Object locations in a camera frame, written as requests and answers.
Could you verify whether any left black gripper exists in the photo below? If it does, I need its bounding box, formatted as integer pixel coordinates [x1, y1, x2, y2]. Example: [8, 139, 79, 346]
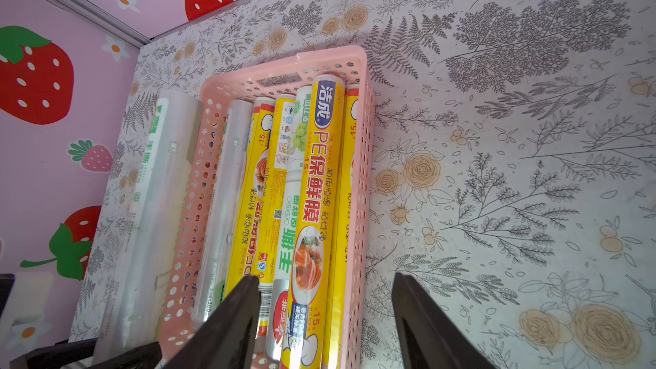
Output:
[0, 272, 162, 369]

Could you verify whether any white grape wrap roll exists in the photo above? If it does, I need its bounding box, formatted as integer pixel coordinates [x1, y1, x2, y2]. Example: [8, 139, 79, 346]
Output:
[266, 85, 312, 361]

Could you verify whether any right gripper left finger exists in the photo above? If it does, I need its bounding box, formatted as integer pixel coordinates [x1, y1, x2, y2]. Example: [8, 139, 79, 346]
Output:
[165, 276, 261, 369]

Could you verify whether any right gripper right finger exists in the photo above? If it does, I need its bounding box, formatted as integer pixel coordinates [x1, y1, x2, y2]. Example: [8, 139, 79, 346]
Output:
[391, 273, 495, 369]

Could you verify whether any pink plastic basket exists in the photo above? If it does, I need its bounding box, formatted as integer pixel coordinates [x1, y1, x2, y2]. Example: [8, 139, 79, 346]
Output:
[158, 45, 375, 368]

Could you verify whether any yellow wrap roll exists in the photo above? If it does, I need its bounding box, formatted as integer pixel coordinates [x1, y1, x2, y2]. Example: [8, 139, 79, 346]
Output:
[322, 84, 360, 368]
[280, 74, 345, 368]
[253, 94, 297, 338]
[225, 97, 275, 293]

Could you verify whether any white green wrap roll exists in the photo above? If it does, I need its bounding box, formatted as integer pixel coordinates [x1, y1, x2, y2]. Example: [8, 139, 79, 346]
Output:
[92, 90, 203, 364]

